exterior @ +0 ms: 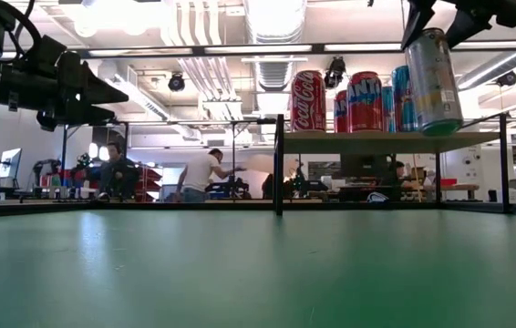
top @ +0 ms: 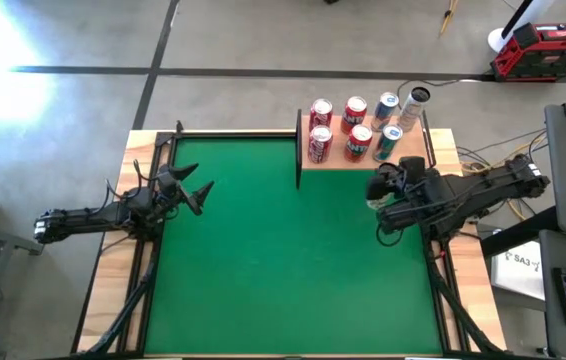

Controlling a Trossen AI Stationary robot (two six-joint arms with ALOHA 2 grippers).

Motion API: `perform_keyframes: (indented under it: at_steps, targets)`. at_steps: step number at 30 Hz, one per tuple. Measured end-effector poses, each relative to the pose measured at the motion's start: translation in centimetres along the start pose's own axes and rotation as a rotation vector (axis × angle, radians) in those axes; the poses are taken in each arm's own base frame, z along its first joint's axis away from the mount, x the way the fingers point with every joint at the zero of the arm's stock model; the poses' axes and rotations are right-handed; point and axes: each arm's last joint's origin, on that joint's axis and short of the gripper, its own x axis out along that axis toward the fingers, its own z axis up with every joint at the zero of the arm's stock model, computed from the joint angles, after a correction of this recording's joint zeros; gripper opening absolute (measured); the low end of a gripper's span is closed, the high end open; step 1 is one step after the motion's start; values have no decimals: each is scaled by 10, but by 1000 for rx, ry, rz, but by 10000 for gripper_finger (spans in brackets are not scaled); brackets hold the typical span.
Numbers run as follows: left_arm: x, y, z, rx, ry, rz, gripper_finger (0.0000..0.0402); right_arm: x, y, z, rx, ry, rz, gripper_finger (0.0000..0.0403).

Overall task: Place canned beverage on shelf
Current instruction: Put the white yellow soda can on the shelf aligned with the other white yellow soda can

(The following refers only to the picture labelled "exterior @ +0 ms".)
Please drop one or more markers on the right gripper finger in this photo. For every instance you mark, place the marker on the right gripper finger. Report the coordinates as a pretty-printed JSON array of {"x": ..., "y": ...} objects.
[
  {"x": 467, "y": 25},
  {"x": 417, "y": 18}
]

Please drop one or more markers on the black metal table frame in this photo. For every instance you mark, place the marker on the black metal table frame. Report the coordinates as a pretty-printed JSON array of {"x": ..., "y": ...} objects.
[{"x": 194, "y": 206}]

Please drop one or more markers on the wooden table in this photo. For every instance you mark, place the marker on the wooden table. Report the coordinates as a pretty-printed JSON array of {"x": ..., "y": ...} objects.
[{"x": 463, "y": 187}]

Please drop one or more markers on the black background robot arm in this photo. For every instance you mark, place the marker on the black background robot arm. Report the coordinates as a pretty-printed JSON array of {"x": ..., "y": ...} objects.
[
  {"x": 46, "y": 168},
  {"x": 230, "y": 187}
]

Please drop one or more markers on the person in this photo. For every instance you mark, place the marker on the person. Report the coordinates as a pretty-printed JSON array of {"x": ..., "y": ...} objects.
[
  {"x": 201, "y": 175},
  {"x": 116, "y": 173},
  {"x": 397, "y": 175}
]

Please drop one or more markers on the white Celsius can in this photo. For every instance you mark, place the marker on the white Celsius can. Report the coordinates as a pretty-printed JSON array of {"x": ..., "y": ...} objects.
[{"x": 433, "y": 82}]

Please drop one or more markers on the red storage bins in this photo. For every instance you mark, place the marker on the red storage bins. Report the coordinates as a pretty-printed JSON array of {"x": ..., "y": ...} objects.
[{"x": 148, "y": 182}]

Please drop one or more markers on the red Fanta strawberry can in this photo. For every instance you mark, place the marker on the red Fanta strawberry can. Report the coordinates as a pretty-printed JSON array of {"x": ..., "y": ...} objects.
[
  {"x": 340, "y": 111},
  {"x": 364, "y": 102}
]

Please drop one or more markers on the black ceiling spotlight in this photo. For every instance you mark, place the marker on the black ceiling spotlight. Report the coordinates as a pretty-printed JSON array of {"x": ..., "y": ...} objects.
[
  {"x": 335, "y": 72},
  {"x": 176, "y": 83},
  {"x": 507, "y": 78}
]

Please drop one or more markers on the white computer monitor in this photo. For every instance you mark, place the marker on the white computer monitor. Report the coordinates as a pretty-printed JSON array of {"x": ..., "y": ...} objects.
[{"x": 9, "y": 164}]

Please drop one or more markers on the blue silver energy drink can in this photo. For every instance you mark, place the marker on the blue silver energy drink can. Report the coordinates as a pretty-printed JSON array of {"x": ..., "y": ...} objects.
[
  {"x": 388, "y": 109},
  {"x": 405, "y": 102}
]

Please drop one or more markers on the red Coca-Cola can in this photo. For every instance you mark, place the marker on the red Coca-Cola can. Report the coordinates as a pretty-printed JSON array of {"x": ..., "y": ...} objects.
[{"x": 308, "y": 101}]

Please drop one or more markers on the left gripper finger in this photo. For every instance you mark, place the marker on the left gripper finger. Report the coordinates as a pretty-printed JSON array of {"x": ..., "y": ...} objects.
[
  {"x": 100, "y": 91},
  {"x": 94, "y": 114}
]

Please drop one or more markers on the wooden shelf with black frame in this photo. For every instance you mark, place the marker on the wooden shelf with black frame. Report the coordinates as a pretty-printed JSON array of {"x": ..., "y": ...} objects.
[{"x": 376, "y": 142}]

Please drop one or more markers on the black computer monitor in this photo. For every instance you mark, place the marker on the black computer monitor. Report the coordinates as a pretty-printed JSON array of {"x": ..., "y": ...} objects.
[{"x": 363, "y": 166}]

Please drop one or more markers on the green table mat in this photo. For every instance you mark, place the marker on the green table mat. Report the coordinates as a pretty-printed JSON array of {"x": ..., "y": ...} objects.
[{"x": 240, "y": 273}]

